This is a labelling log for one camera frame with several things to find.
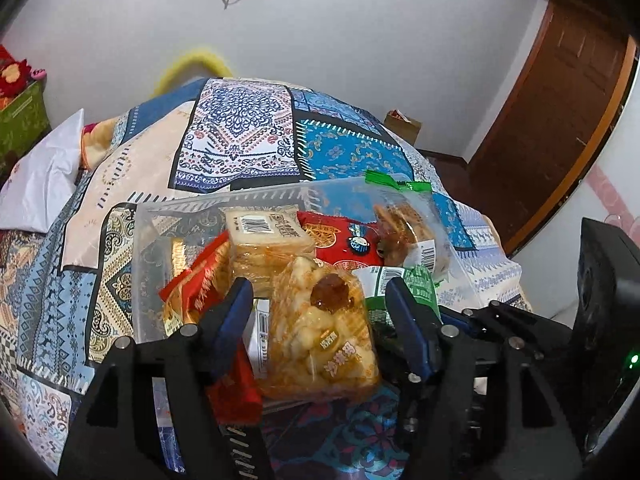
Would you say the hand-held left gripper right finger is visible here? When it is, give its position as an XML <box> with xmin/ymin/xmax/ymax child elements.
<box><xmin>385</xmin><ymin>276</ymin><xmax>583</xmax><ymax>480</ymax></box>

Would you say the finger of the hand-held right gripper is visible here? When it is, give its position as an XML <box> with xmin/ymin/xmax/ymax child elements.
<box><xmin>439</xmin><ymin>300</ymin><xmax>576</xmax><ymax>356</ymax></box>
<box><xmin>375</xmin><ymin>330</ymin><xmax>420</xmax><ymax>441</ymax></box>

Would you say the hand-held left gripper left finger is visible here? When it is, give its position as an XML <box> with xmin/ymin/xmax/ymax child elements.
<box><xmin>57</xmin><ymin>276</ymin><xmax>276</xmax><ymax>480</ymax></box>

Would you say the clear puffed rice cake packet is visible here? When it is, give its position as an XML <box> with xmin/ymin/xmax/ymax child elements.
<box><xmin>255</xmin><ymin>255</ymin><xmax>382</xmax><ymax>403</ymax></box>

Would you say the clear green-topped cookie packet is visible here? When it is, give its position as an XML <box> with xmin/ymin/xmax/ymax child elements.
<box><xmin>362</xmin><ymin>170</ymin><xmax>453</xmax><ymax>281</ymax></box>

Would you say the clear plastic container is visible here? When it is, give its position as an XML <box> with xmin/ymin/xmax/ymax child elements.
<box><xmin>131</xmin><ymin>176</ymin><xmax>483</xmax><ymax>356</ymax></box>

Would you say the white barcode snack packet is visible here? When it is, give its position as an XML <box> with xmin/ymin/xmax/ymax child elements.
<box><xmin>247</xmin><ymin>297</ymin><xmax>274</xmax><ymax>378</ymax></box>

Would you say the orange red snack packet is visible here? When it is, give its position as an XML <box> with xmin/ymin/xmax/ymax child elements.
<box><xmin>159</xmin><ymin>232</ymin><xmax>264</xmax><ymax>423</ymax></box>

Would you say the green snack packet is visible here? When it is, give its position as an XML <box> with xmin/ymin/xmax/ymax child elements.
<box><xmin>352</xmin><ymin>264</ymin><xmax>441</xmax><ymax>331</ymax></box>

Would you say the beige cracker packet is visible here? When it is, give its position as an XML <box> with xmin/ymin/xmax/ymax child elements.
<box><xmin>222</xmin><ymin>208</ymin><xmax>317</xmax><ymax>296</ymax></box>

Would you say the gold snack packet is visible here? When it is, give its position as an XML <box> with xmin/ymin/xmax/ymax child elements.
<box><xmin>167</xmin><ymin>237</ymin><xmax>193</xmax><ymax>281</ymax></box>

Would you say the red round-print snack packet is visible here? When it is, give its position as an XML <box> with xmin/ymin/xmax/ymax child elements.
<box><xmin>296</xmin><ymin>210</ymin><xmax>386</xmax><ymax>271</ymax></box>

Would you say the blue patchwork blanket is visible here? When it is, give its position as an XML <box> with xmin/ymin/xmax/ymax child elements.
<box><xmin>0</xmin><ymin>76</ymin><xmax>533</xmax><ymax>480</ymax></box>

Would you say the cardboard box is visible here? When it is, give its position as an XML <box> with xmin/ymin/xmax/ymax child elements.
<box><xmin>384</xmin><ymin>109</ymin><xmax>422</xmax><ymax>146</ymax></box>

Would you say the brown wooden door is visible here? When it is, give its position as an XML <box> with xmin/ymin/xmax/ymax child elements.
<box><xmin>467</xmin><ymin>0</ymin><xmax>638</xmax><ymax>256</ymax></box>

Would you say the orange floral fleece blanket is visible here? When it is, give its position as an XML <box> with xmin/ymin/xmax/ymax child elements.
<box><xmin>79</xmin><ymin>115</ymin><xmax>126</xmax><ymax>168</ymax></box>

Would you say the white pillow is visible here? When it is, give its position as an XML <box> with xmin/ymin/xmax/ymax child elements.
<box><xmin>0</xmin><ymin>107</ymin><xmax>86</xmax><ymax>233</ymax></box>

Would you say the yellow fuzzy hoop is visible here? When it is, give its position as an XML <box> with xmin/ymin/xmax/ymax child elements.
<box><xmin>152</xmin><ymin>46</ymin><xmax>233</xmax><ymax>97</ymax></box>

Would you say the green storage box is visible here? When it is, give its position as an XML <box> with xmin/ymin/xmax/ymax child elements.
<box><xmin>0</xmin><ymin>82</ymin><xmax>51</xmax><ymax>161</ymax></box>

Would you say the red plush toy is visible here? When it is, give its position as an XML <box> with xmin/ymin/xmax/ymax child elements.
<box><xmin>0</xmin><ymin>45</ymin><xmax>33</xmax><ymax>96</ymax></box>

